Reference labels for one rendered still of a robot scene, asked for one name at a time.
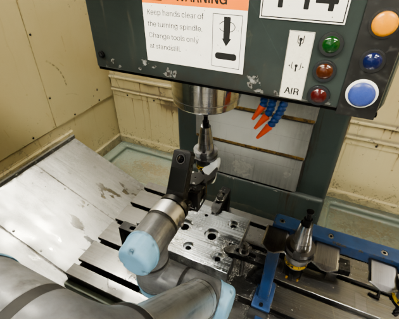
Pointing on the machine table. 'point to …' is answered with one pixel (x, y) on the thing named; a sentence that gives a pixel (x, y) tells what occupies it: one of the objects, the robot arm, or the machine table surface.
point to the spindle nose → (203, 99)
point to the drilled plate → (197, 262)
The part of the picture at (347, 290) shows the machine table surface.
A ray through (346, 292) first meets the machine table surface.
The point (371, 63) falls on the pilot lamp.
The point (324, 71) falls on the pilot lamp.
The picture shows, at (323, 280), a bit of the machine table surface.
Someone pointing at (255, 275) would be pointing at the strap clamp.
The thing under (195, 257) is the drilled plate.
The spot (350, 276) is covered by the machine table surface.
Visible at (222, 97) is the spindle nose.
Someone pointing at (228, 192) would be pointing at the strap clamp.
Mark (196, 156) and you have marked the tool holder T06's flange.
